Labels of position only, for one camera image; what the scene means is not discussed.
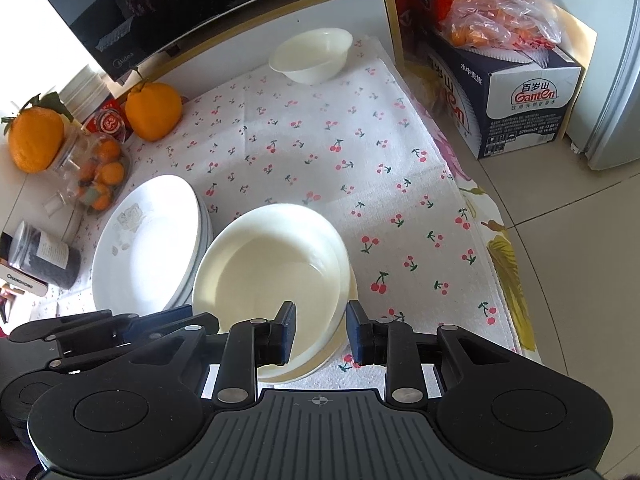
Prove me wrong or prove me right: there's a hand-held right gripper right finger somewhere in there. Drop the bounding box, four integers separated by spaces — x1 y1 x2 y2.
346 300 526 405

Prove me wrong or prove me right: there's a white bowl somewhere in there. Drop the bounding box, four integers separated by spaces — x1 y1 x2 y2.
191 203 352 367

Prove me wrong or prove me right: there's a cherry print tablecloth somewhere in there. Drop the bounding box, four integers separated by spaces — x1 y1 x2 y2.
30 35 521 396

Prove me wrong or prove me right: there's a small cream bowl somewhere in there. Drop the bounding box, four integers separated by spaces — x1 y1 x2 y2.
268 28 354 85

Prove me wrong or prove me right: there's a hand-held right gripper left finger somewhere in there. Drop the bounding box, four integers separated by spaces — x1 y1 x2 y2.
125 301 299 406

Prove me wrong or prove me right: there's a clear plastic cup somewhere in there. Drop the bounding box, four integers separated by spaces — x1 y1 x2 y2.
44 191 77 217

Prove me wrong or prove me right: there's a dark jar with paper label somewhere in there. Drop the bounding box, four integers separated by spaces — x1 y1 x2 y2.
7 220 82 291

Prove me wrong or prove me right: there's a black microwave oven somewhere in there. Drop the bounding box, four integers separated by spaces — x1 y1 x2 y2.
40 0 388 83

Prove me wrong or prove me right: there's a white remote control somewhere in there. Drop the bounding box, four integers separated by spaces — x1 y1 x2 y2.
0 271 49 297

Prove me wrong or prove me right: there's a floral table cover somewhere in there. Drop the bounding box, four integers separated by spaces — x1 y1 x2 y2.
405 55 543 361

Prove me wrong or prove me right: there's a clear jar of small oranges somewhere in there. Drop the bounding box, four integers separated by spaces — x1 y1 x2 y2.
50 125 132 216

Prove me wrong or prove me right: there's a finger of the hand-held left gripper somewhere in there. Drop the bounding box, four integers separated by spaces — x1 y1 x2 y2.
10 310 138 357
47 305 221 373

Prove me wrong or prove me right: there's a stack of white paper cups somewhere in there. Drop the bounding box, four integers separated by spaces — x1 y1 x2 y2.
59 62 112 113

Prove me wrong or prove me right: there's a white appliance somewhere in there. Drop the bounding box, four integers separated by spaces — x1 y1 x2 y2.
565 0 640 171

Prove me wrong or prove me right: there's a large orange with leaves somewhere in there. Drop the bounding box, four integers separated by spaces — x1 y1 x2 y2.
2 92 73 174

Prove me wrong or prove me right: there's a large orange with stem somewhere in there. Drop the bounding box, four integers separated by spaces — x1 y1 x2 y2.
125 67 183 142

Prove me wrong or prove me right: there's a white plate with grey flower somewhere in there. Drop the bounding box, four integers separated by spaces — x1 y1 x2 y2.
91 174 211 318

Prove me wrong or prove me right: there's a red label paper cup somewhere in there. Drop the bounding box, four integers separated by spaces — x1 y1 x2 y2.
82 100 132 141

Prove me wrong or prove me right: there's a water bottle carton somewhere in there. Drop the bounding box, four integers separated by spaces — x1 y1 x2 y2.
425 35 584 161

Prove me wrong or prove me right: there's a plastic bag of oranges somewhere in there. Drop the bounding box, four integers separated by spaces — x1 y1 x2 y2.
440 0 562 52

